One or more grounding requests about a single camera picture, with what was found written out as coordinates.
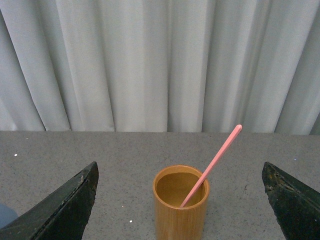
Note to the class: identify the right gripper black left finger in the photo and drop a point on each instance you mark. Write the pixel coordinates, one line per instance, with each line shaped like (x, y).
(62, 215)

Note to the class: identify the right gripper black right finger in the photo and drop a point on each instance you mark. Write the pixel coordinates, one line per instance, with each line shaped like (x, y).
(295, 204)

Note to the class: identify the pink chopstick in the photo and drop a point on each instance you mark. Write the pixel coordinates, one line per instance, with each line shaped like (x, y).
(233, 135)

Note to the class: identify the round bamboo chopstick holder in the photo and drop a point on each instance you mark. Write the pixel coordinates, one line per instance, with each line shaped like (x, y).
(170, 187)

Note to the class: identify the white pleated curtain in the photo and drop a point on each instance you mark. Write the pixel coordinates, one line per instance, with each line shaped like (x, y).
(160, 65)

